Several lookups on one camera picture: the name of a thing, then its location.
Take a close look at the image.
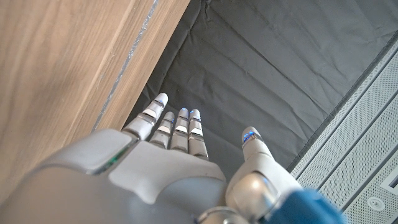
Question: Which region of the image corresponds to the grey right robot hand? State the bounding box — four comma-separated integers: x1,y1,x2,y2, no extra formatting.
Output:
0,92,304,224

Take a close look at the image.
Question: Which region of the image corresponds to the black backdrop curtain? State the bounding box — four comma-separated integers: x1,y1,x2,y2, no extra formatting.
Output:
124,0,398,181

